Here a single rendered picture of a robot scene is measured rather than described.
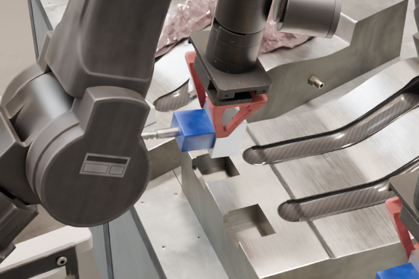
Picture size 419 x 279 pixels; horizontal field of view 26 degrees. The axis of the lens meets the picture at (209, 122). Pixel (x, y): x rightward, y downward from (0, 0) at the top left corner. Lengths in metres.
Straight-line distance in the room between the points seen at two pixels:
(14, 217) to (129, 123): 0.10
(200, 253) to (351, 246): 0.21
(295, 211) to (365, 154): 0.14
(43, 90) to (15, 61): 2.34
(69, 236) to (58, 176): 0.26
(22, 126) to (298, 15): 0.42
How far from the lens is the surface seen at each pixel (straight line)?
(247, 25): 0.96
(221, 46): 0.98
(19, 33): 3.10
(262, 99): 1.02
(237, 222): 1.09
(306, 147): 1.18
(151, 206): 1.21
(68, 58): 0.58
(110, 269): 1.94
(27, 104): 0.62
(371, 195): 1.13
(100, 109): 0.57
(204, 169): 1.17
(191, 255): 1.15
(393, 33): 1.48
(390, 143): 1.18
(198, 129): 1.06
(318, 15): 0.96
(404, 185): 0.90
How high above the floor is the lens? 1.63
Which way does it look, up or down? 38 degrees down
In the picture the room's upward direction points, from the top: straight up
